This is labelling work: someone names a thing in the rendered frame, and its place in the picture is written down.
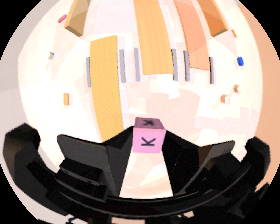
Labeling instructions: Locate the pink labelled cube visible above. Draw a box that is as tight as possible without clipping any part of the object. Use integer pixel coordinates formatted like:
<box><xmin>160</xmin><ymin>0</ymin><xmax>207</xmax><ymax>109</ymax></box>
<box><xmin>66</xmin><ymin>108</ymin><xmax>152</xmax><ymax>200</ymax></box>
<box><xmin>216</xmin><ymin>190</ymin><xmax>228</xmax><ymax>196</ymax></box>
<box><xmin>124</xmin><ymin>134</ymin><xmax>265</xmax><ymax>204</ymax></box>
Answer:
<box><xmin>132</xmin><ymin>117</ymin><xmax>167</xmax><ymax>153</ymax></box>

